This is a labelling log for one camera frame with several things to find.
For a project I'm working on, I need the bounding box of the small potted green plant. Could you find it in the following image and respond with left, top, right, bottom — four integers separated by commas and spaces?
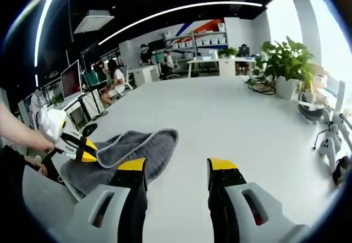
218, 47, 239, 60

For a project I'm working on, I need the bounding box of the grey mesh chair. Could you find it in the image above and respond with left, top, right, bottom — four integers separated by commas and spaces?
21, 165, 85, 227

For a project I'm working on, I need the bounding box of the white office chair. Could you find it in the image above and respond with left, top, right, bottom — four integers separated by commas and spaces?
114, 67, 136, 98

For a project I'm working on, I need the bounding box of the large potted green plant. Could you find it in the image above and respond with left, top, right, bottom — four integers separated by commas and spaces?
246, 36, 316, 100

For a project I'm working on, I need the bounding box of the shelf with white boxes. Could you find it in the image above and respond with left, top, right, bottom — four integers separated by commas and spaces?
163, 23, 229, 60

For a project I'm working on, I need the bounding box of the cardboard box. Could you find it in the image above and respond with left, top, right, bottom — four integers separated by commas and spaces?
310, 64, 328, 90

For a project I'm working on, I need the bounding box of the grey towel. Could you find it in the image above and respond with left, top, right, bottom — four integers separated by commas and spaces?
60, 128, 179, 196

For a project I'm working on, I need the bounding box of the computer monitor with red screen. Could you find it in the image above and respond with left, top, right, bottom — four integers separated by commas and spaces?
60, 59, 84, 101

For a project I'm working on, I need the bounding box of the curved ceiling light strip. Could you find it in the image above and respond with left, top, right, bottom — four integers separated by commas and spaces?
34, 0, 65, 68

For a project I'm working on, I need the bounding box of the long white desk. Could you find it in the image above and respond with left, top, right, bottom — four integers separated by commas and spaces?
186, 57, 258, 78

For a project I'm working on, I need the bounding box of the person's left hand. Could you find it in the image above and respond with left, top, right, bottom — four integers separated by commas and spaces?
26, 131, 57, 152

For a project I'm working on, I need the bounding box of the long ceiling light strip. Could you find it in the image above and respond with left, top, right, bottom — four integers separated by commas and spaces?
98, 1, 263, 46

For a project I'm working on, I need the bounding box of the black wall screen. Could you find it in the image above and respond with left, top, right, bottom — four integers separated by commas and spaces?
147, 40, 166, 52

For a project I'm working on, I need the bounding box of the white computer desk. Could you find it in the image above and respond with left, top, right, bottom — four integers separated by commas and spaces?
52, 94, 95, 131

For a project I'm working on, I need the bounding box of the black cable coil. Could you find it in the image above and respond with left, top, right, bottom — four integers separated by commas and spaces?
247, 79, 277, 96

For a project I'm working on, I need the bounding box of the black computer mouse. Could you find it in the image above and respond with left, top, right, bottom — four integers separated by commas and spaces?
82, 123, 98, 136

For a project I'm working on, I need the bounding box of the white upright stand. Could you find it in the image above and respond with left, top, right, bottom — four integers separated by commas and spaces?
332, 80, 346, 123

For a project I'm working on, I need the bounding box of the ceiling air conditioner vent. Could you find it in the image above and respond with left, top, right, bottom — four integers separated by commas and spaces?
73, 9, 115, 35

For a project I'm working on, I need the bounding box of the white headset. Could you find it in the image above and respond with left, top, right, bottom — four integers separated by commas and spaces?
298, 91, 326, 122

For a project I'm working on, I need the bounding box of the white cabinet desk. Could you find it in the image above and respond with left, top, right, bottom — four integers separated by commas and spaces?
129, 64, 162, 86

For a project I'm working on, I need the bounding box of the teal chair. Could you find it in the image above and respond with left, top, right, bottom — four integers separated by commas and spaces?
84, 69, 100, 89

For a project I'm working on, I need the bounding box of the white game controller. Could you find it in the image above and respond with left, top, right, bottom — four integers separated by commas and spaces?
327, 123, 343, 142
318, 138, 338, 172

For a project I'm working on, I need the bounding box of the black light stand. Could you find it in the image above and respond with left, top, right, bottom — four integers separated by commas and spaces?
80, 46, 101, 115

